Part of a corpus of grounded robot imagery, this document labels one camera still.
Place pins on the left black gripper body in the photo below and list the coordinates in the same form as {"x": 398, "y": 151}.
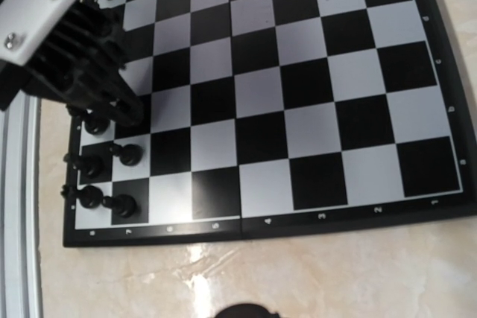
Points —
{"x": 79, "y": 64}

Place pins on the black chess piece king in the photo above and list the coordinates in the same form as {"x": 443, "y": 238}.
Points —
{"x": 94, "y": 124}

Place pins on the black pawn second row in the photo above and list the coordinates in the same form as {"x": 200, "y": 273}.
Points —
{"x": 129, "y": 154}

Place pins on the black chess piece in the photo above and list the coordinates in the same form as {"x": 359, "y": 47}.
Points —
{"x": 89, "y": 196}
{"x": 89, "y": 166}

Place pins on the black pawn second row two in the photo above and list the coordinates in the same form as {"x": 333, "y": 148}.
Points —
{"x": 122, "y": 205}

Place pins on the black grey chessboard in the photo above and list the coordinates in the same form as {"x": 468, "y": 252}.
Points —
{"x": 268, "y": 118}

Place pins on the black pawn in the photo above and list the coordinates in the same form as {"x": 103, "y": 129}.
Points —
{"x": 246, "y": 310}

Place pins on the aluminium front rail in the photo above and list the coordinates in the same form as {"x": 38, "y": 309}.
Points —
{"x": 21, "y": 294}

